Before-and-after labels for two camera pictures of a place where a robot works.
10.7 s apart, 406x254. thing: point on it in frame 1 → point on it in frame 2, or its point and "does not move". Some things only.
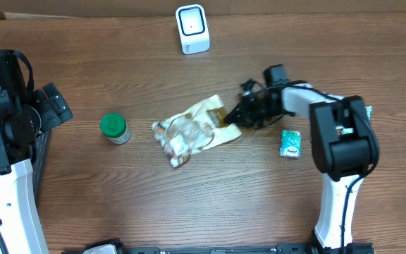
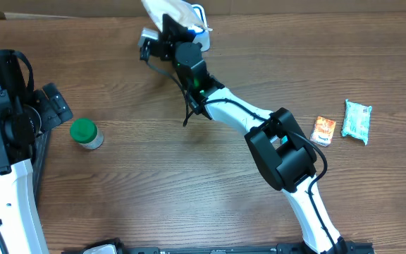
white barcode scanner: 193,28 does not move
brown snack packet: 194,130 → 190,15
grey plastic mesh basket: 39,164 does not move
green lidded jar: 115,128 → 87,133
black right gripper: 249,117 → 177,34
